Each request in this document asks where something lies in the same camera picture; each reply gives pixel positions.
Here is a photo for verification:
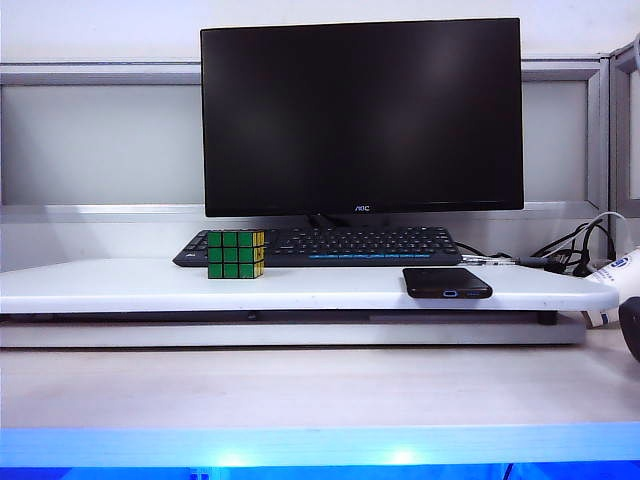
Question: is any black smartphone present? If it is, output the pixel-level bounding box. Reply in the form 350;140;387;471
402;267;494;301

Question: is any Rubik's cube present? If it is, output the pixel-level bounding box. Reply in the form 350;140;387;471
207;229;267;280

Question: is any black monitor stand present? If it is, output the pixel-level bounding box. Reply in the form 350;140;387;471
304;214;354;230

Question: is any black keyboard with blue strip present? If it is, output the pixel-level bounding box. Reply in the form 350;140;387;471
172;225;464;269

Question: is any black AOC computer monitor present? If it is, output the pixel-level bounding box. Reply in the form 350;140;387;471
199;17;525;218

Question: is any white desk riser platform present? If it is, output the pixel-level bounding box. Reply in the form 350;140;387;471
0;256;621;349

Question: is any grey partition with frosted panel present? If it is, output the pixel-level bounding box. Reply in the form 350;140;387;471
0;51;612;211
609;44;640;251

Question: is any white paper cup blue print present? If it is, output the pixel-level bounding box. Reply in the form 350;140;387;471
582;249;640;329

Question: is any black computer mouse blue trim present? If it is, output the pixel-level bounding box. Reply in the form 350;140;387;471
618;295;640;362

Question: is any black cable bundle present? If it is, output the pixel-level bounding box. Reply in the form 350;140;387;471
529;219;612;277

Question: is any white cable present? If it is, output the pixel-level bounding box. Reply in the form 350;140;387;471
589;210;627;237

